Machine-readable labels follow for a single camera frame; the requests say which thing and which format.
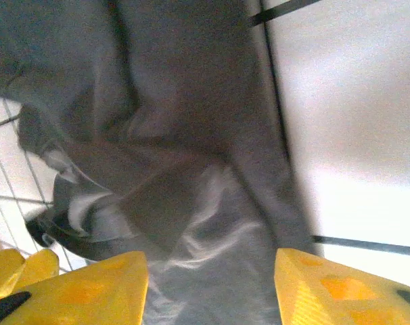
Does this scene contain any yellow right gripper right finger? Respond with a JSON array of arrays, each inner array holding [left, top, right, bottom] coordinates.
[[273, 247, 410, 325]]

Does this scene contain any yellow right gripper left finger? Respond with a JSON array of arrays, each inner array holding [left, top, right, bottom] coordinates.
[[0, 251, 150, 325]]

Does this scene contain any dark grey t-shirt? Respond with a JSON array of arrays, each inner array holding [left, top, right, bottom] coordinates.
[[0, 0, 323, 325]]

